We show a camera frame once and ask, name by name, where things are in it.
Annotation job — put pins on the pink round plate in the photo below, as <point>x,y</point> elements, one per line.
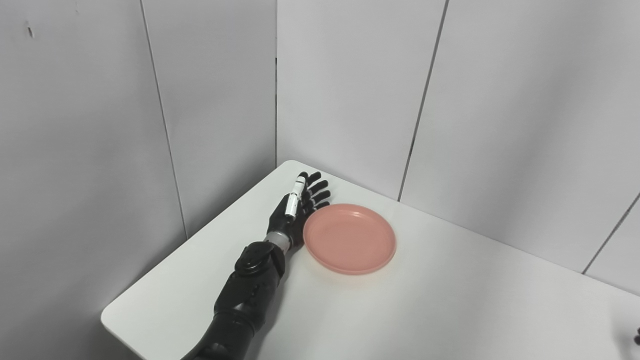
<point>350,239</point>

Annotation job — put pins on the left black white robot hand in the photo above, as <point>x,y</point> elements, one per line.
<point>292,220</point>

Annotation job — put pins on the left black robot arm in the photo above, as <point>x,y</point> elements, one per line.
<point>247,290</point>

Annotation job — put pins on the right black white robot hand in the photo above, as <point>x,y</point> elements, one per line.
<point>637,337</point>

